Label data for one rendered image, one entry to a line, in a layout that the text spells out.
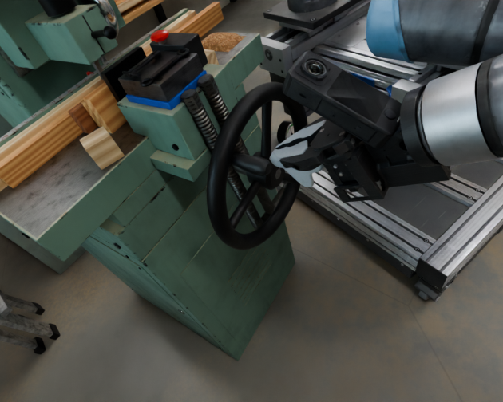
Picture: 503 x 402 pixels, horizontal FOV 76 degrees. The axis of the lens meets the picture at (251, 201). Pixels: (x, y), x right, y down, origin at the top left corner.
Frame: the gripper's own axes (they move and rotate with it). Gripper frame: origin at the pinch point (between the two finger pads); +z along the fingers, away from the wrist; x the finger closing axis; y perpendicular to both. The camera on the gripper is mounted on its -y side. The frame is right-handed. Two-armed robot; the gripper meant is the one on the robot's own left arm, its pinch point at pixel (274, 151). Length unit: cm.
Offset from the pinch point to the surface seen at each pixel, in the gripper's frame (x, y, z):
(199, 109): 1.1, -9.9, 9.1
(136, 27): 165, -75, 253
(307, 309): 9, 73, 55
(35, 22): 1.3, -36.6, 30.5
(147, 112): -2.6, -14.4, 14.8
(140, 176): -8.0, -7.5, 23.2
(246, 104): 3.3, -6.6, 2.5
